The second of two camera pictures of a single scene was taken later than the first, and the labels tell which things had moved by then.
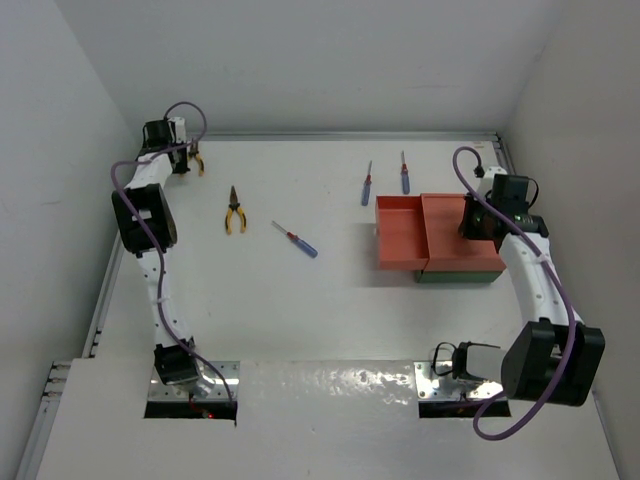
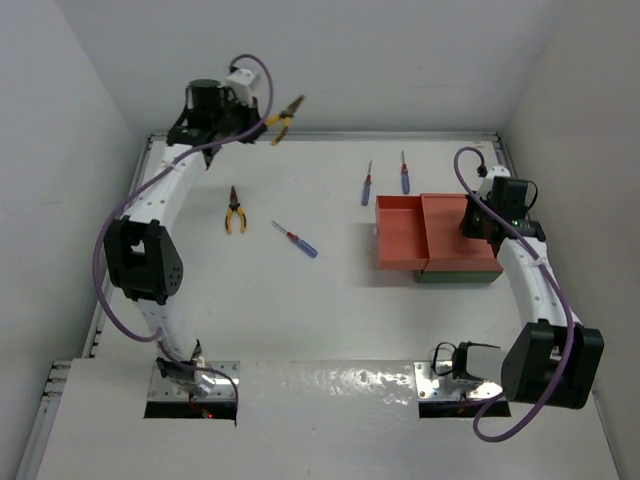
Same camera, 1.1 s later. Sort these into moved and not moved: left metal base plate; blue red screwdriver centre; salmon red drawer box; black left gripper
Moved: black left gripper
Not moved: salmon red drawer box; left metal base plate; blue red screwdriver centre
